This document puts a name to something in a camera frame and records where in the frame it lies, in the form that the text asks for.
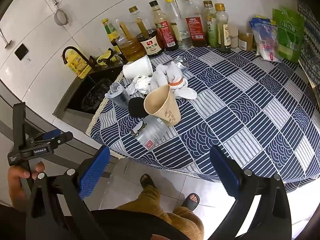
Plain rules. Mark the yellowish plastic jar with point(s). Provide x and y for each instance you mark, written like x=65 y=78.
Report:
x=246 y=41

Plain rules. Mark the metal mesh strainer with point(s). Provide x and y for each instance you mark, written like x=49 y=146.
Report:
x=61 y=18

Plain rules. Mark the black wall switch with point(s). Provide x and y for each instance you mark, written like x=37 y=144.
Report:
x=20 y=51

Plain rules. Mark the clear labelled plastic bottle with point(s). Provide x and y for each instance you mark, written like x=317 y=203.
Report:
x=152 y=132

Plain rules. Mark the black slipper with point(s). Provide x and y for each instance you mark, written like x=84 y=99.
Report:
x=191 y=201
x=146 y=180

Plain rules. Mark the clear red-label bottle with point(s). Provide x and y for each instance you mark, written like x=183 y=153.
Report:
x=193 y=27

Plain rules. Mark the dark soy sauce jug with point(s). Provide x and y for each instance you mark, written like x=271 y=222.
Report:
x=150 y=45

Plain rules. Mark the metal wall hook utensil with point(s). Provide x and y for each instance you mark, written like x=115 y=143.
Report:
x=8 y=43

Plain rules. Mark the green tea bottle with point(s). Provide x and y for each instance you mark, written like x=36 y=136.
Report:
x=211 y=30

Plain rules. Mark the brown fleece pants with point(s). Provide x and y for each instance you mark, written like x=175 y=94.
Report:
x=185 y=220

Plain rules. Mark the yellow dish soap bottle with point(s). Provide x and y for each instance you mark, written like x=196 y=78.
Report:
x=77 y=65

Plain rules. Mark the blue white plastic bag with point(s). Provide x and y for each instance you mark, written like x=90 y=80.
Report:
x=266 y=42

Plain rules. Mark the green yellow glass bottle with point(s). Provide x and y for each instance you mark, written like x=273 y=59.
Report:
x=110 y=31

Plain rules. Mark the black fuzzy object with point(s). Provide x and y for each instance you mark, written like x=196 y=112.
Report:
x=137 y=107

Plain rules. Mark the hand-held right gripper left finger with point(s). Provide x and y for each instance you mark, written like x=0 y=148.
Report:
x=95 y=172

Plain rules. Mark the green plastic bag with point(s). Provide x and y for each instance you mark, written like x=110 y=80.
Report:
x=287 y=35

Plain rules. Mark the brown paper cup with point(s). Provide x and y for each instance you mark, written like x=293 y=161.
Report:
x=165 y=110

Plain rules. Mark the small white jar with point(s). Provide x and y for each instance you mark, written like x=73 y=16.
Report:
x=234 y=38

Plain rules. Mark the black faucet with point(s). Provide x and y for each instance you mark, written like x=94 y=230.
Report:
x=72 y=48

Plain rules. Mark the person's left hand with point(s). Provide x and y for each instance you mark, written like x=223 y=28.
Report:
x=16 y=182

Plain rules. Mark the clear yellow-cap bottle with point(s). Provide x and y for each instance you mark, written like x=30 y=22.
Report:
x=176 y=17

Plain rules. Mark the black kitchen sink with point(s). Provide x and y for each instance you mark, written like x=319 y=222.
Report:
x=75 y=102

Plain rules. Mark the green yellow-cap bottle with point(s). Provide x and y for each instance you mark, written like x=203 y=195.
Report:
x=222 y=30

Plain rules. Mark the crumpled white tissue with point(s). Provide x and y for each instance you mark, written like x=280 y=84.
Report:
x=130 y=88
x=143 y=83

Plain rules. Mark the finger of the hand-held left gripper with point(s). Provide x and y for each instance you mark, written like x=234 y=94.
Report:
x=60 y=140
x=51 y=133

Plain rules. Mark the black bag-lined bin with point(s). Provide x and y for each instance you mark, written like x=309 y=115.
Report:
x=96 y=97

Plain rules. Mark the white paper cup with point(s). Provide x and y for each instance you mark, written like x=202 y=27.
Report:
x=137 y=67

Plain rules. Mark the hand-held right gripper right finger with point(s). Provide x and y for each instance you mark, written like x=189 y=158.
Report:
x=225 y=172

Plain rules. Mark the large cooking oil jug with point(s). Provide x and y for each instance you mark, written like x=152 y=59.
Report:
x=130 y=47

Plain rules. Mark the crumpled clear plastic wrapper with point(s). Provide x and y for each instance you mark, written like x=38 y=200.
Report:
x=181 y=64

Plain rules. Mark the dark red-label sauce bottle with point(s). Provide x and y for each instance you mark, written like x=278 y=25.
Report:
x=165 y=30

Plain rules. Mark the black jacket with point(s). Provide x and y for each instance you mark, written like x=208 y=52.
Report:
x=125 y=226

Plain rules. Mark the yellow cloth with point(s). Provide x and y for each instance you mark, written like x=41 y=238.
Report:
x=105 y=57

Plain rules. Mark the blue patterned tablecloth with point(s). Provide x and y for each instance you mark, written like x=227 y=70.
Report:
x=250 y=120

